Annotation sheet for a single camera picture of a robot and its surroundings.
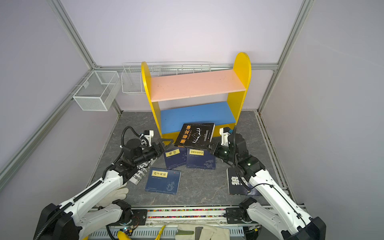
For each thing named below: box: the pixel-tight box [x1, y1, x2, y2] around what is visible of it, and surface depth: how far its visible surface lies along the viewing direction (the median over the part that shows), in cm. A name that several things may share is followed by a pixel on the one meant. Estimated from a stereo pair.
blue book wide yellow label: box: [186, 147, 216, 170], surface depth 95 cm
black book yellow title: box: [174, 122, 216, 150], surface depth 80 cm
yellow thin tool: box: [154, 225, 166, 240], surface depth 68 cm
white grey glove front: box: [175, 224, 231, 240], surface depth 71 cm
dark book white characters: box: [226, 167, 261, 196], surface depth 84 cm
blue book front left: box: [145, 167, 182, 195], surface depth 87 cm
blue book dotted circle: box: [163, 147, 187, 170], surface depth 96 cm
